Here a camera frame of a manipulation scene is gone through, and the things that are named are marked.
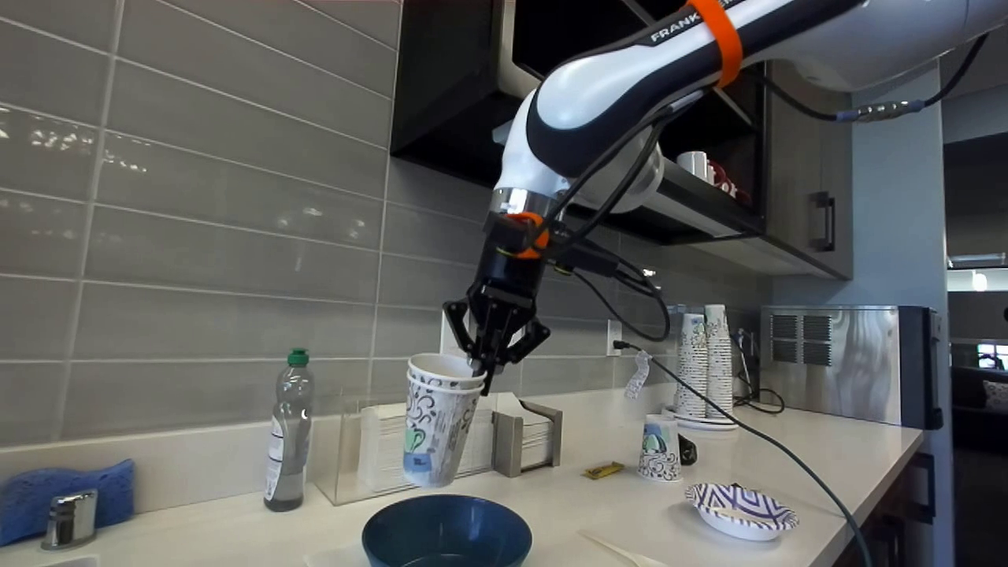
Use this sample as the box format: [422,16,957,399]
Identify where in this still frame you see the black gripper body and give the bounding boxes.
[467,213,552,324]

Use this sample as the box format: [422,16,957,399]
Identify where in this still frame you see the orange arm strap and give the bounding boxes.
[688,0,748,89]

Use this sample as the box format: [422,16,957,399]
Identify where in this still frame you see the grey wall cabinet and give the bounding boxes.
[759,61,857,285]

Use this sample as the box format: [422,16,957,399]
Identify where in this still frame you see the blue patterned paper plate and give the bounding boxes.
[688,478,799,544]

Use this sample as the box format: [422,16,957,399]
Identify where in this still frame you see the black cabinet handle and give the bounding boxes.
[809,188,842,255]

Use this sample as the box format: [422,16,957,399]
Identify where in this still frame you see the stainless steel appliance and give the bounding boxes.
[759,303,946,431]

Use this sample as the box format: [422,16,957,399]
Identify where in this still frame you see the upside-down patterned paper cup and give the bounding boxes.
[639,414,688,484]

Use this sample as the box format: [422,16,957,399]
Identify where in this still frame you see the clear bottle green cap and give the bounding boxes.
[262,348,318,517]

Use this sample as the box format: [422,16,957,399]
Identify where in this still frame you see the grey napkin holder with napkins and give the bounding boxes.
[475,388,569,482]

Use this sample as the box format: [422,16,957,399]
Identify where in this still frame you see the thin black power cable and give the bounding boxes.
[613,337,876,567]

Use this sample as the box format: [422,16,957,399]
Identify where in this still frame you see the chrome metal fixture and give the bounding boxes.
[40,488,101,552]

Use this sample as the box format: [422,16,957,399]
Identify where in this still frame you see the white mug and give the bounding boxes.
[674,148,718,188]

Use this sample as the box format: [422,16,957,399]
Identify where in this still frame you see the black wrist camera orange mount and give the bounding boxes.
[509,210,661,299]

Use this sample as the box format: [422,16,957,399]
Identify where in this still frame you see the tall stack of paper cups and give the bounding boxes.
[702,303,739,425]
[674,309,712,423]

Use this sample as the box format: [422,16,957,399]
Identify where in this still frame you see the black upper cabinet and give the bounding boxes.
[391,0,768,250]

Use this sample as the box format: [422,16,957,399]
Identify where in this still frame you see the yellow packet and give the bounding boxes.
[583,458,631,482]

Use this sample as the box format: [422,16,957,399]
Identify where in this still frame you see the dark blue bowl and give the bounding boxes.
[360,495,535,567]

